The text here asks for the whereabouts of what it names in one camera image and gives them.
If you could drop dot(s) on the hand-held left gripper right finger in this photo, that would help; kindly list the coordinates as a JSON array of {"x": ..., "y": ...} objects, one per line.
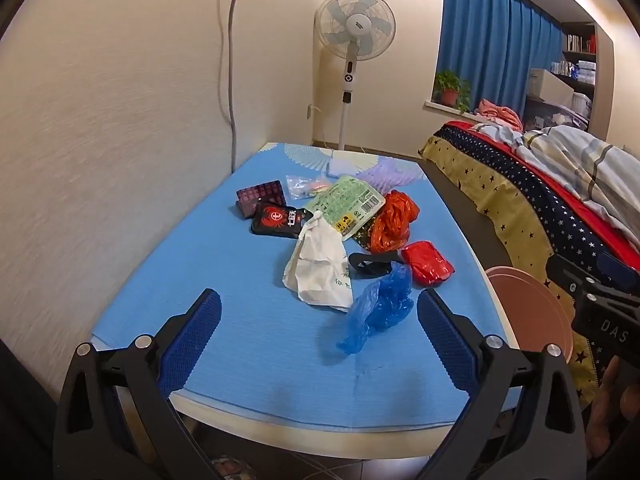
[{"x": 445, "y": 340}]

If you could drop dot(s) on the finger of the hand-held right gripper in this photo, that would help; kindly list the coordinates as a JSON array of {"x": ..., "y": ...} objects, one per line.
[
  {"x": 617, "y": 267},
  {"x": 570, "y": 275}
]

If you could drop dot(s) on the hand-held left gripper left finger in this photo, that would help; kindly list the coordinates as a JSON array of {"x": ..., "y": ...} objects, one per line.
[{"x": 195, "y": 340}]

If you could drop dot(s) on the pink round bin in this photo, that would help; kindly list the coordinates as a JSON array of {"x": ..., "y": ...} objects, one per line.
[{"x": 530, "y": 310}]

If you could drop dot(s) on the green and white snack packet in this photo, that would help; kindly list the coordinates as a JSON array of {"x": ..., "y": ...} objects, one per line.
[{"x": 345, "y": 205}]

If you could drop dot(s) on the white foam fruit net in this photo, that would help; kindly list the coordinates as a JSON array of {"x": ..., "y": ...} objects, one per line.
[{"x": 342, "y": 167}]

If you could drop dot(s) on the person's right hand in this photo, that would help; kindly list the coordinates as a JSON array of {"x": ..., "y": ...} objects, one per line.
[{"x": 607, "y": 410}]

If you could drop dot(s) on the blue plastic bag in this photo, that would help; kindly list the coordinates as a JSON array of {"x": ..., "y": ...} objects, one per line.
[{"x": 380, "y": 305}]

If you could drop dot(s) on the blue patterned table mat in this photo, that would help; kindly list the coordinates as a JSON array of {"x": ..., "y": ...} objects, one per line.
[{"x": 225, "y": 270}]

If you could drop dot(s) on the red plastic bag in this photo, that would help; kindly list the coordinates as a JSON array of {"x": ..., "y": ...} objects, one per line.
[{"x": 427, "y": 262}]

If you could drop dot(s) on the star-patterned blanket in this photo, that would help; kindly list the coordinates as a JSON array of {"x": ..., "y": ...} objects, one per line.
[{"x": 505, "y": 195}]

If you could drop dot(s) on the striped grey quilt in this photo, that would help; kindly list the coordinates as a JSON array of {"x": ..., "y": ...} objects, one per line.
[{"x": 575, "y": 160}]

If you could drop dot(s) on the orange plastic bag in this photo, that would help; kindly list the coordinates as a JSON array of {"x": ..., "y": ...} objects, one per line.
[{"x": 395, "y": 220}]

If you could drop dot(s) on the dark patterned snack packet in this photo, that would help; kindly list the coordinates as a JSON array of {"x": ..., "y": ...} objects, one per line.
[{"x": 364, "y": 237}]

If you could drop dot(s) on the white paper bag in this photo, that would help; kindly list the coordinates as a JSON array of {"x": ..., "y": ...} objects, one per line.
[{"x": 315, "y": 265}]

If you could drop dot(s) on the black and red packet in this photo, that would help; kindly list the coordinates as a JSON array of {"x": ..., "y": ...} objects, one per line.
[{"x": 277, "y": 220}]

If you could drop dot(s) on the purple grid-patterned box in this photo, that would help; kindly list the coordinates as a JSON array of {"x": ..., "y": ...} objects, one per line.
[{"x": 260, "y": 194}]

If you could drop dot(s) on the pink cloth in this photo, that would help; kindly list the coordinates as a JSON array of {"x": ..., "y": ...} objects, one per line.
[{"x": 495, "y": 112}]

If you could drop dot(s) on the clear plastic bag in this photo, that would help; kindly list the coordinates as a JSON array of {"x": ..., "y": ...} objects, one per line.
[{"x": 305, "y": 187}]

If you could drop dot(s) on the white box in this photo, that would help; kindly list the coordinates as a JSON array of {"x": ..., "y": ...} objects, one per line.
[{"x": 547, "y": 85}]

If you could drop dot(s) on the white window sill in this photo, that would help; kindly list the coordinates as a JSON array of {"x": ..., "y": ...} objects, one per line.
[{"x": 445, "y": 106}]

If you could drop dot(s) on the potted green plant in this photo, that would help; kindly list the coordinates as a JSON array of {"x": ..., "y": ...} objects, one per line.
[{"x": 450, "y": 92}]

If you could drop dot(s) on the blue curtain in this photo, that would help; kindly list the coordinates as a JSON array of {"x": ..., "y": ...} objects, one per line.
[{"x": 490, "y": 35}]

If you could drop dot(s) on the white standing fan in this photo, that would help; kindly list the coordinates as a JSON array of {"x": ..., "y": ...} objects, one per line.
[{"x": 355, "y": 22}]

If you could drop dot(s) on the dark wall shelf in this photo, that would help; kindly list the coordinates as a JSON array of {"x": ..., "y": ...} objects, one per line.
[{"x": 575, "y": 52}]

